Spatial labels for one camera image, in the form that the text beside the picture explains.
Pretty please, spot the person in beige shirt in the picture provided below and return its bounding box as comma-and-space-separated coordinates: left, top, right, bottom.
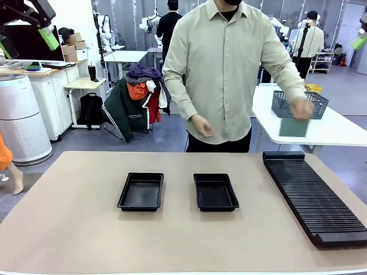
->
162, 0, 315, 153

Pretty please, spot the white storage shelf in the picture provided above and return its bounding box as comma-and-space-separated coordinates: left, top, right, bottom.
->
309, 51, 335, 74

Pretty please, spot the red garment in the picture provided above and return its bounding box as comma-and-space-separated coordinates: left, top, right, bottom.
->
147, 88, 162, 124

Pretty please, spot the person's left forearm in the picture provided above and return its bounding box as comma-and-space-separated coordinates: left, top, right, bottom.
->
282, 65, 307, 100

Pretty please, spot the black slotted board rack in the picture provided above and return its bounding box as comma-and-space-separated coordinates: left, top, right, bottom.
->
262, 151, 367, 249

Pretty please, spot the white background desk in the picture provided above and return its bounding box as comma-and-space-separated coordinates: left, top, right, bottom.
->
103, 50, 149, 87

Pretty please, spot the green circuit board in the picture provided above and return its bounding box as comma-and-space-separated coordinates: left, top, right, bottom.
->
279, 117, 310, 138

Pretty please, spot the black tumbler with straw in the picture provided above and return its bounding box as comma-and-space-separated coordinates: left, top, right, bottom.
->
87, 61, 97, 82

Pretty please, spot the man in black clothes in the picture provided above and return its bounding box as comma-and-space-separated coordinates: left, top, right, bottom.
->
156, 0, 184, 66

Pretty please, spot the orange garment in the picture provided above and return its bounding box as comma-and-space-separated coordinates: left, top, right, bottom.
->
127, 82, 149, 101

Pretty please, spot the white garment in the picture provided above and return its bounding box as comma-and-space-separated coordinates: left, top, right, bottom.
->
145, 80, 167, 109

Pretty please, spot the person's left hand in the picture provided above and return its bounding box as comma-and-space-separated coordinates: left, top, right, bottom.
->
289, 96, 314, 121

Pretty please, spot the orange cloth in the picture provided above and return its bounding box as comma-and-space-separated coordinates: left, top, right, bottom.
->
0, 132, 14, 171

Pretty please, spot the white side work table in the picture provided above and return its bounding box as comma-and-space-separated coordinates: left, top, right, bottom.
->
251, 83, 367, 157

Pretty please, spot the black keyboard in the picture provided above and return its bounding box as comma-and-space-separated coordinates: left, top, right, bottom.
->
42, 61, 77, 69

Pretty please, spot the mannequin leg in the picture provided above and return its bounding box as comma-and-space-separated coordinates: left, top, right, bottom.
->
5, 163, 24, 196

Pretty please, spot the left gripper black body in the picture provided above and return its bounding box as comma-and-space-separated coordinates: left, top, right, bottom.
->
0, 0, 57, 27

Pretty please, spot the grey plastic mesh basket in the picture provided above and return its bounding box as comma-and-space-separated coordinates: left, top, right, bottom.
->
271, 90, 330, 120

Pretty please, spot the purple garment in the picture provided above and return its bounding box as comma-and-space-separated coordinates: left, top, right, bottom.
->
126, 63, 163, 84

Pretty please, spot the black plastic ESD tray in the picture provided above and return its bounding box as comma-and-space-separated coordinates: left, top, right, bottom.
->
116, 172, 165, 212
193, 172, 240, 213

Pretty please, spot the white cabinet with wooden top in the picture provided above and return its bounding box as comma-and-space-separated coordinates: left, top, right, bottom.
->
28, 60, 88, 141

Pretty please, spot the person's right hand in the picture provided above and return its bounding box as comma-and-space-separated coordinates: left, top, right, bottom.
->
191, 113, 214, 138

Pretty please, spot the small wooden rolling table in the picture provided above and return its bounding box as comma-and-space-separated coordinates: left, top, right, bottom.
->
64, 77, 108, 129

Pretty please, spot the person's right forearm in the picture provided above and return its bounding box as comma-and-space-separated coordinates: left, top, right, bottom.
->
169, 85, 201, 123

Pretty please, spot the dark green striped jacket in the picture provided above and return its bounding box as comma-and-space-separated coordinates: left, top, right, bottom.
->
101, 77, 153, 143

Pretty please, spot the man in cap and beige top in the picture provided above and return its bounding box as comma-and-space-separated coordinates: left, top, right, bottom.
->
292, 10, 325, 80

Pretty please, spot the black computer monitor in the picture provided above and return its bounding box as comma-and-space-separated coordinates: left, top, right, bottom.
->
2, 25, 65, 62

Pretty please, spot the black camera tripod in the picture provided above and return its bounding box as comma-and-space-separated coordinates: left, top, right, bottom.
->
295, 22, 313, 76

